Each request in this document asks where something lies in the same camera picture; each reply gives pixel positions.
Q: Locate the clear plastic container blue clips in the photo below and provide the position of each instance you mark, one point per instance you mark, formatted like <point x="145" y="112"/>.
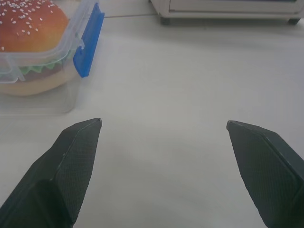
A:
<point x="59" y="59"/>

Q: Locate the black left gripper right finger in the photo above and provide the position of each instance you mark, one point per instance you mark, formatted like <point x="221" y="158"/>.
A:
<point x="266" y="171"/>

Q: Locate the white toaster oven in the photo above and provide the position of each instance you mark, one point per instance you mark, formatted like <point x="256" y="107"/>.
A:
<point x="228" y="9"/>

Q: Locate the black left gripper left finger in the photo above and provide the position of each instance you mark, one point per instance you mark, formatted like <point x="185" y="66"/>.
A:
<point x="59" y="175"/>

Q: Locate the sesame bun hamburger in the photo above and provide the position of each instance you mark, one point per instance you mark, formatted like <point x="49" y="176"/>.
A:
<point x="28" y="31"/>

